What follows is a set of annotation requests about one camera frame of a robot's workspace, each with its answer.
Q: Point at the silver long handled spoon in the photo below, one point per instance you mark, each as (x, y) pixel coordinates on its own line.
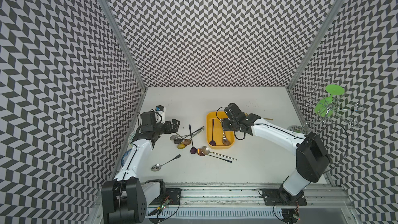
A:
(206, 151)

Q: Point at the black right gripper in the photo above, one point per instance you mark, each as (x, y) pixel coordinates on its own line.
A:
(225, 126)

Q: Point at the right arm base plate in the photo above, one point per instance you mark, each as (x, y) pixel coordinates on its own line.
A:
(280, 196)

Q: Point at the gold bowl spoon in pile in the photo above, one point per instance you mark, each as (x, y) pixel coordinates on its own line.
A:
(187, 139)

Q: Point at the yellow patterned bowl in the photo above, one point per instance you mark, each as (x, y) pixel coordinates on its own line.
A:
(131, 137)

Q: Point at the blue patterned bowl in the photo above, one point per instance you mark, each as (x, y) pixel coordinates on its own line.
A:
(125, 157)

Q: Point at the gold spoon plain handle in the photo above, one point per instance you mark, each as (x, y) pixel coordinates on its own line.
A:
(268, 119)

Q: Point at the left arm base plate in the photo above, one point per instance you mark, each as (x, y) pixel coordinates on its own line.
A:
(171, 196)

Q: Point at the ornate silver spoon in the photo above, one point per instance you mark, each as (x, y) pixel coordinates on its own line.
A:
(225, 140)

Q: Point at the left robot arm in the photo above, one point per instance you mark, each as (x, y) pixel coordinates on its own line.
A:
(124, 199)

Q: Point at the blue handled spoon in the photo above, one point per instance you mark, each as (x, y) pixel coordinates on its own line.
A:
(200, 153)

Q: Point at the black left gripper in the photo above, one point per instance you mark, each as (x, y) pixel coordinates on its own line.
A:
(168, 129)

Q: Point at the aluminium corner post left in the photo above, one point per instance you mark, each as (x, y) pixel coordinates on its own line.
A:
(121, 41)

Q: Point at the yellow plastic storage box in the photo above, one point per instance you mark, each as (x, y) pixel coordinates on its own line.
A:
(217, 130)

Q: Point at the plain silver spoon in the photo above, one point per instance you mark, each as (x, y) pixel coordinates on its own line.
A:
(158, 167)

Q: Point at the dark purple spoon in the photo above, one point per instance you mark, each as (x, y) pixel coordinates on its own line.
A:
(193, 149)

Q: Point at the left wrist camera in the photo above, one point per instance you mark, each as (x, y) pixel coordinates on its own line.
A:
(160, 114)

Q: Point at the aluminium corner post right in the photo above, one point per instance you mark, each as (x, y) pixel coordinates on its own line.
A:
(334, 10)

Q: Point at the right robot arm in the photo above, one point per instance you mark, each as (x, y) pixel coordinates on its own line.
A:
(311, 156)

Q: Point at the aluminium corner post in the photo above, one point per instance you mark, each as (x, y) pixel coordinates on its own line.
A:
(334, 10)
(121, 41)

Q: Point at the aluminium front rail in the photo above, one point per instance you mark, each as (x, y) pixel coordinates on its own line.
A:
(247, 195)

